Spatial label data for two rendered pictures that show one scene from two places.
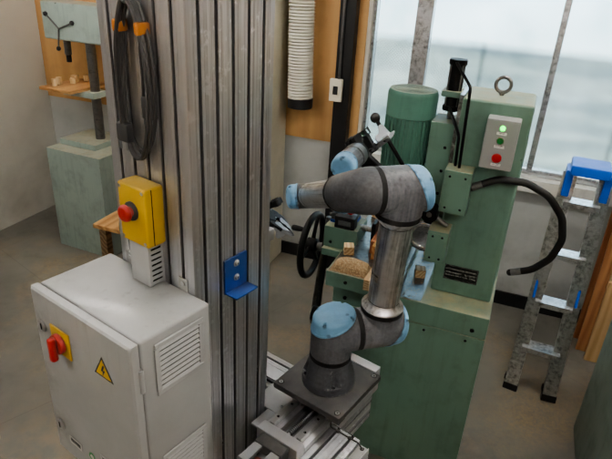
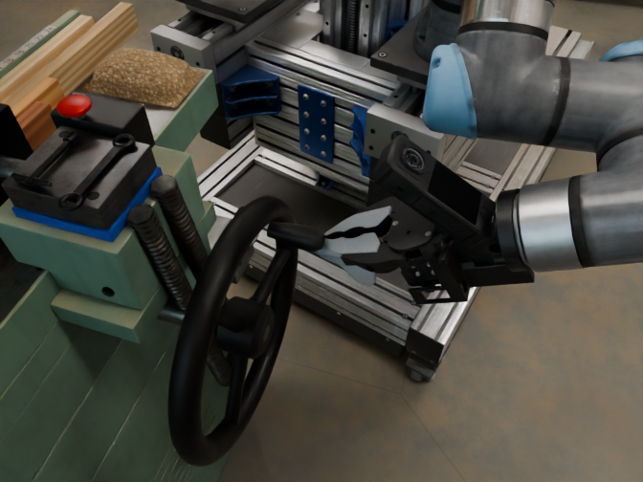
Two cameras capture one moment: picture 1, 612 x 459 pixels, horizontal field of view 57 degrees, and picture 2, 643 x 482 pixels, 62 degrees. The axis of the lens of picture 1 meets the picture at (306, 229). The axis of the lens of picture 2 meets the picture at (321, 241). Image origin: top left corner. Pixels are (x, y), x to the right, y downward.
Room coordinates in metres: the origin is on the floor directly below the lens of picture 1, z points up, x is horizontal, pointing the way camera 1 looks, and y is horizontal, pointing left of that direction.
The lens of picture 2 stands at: (2.40, 0.04, 1.31)
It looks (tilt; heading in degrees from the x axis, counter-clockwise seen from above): 49 degrees down; 177
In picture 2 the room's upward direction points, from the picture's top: straight up
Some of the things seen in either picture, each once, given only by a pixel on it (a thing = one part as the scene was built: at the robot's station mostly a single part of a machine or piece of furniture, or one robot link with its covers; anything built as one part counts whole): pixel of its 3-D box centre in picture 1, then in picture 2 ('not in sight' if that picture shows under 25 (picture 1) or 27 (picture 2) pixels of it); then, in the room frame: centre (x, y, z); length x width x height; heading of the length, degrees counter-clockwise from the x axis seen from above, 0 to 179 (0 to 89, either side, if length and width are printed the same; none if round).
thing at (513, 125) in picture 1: (500, 143); not in sight; (1.73, -0.60, 1.40); 0.10 x 0.06 x 0.16; 70
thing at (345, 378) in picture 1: (329, 364); not in sight; (1.25, -0.09, 0.87); 0.15 x 0.15 x 0.10
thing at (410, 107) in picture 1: (408, 132); not in sight; (1.97, -0.35, 1.35); 0.18 x 0.18 x 0.31
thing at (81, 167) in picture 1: (101, 131); not in sight; (3.57, 1.39, 0.79); 0.62 x 0.48 x 1.58; 67
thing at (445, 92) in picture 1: (455, 85); not in sight; (1.92, -0.48, 1.54); 0.08 x 0.08 x 0.17; 70
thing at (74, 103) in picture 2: not in sight; (74, 105); (1.98, -0.17, 1.02); 0.03 x 0.03 x 0.01
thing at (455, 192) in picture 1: (456, 188); not in sight; (1.75, -0.50, 1.23); 0.09 x 0.08 x 0.15; 70
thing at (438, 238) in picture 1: (437, 242); not in sight; (1.76, -0.47, 1.02); 0.09 x 0.07 x 0.12; 160
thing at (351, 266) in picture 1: (351, 264); (141, 68); (1.75, -0.17, 0.92); 0.14 x 0.09 x 0.04; 70
